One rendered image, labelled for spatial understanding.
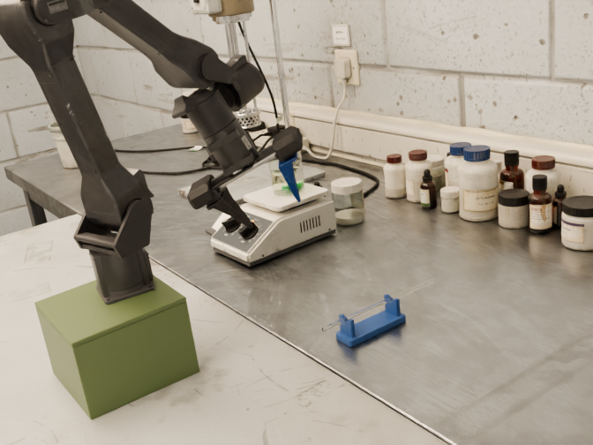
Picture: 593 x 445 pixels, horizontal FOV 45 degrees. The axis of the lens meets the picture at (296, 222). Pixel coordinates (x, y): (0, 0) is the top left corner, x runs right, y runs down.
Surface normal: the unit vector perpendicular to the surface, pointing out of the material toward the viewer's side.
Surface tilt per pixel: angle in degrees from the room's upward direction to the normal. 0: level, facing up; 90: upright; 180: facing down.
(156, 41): 91
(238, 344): 0
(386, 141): 90
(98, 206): 94
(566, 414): 0
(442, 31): 90
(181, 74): 132
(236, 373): 0
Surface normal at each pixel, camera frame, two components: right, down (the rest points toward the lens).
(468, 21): -0.81, 0.29
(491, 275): -0.12, -0.93
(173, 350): 0.57, 0.22
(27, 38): -0.50, 0.69
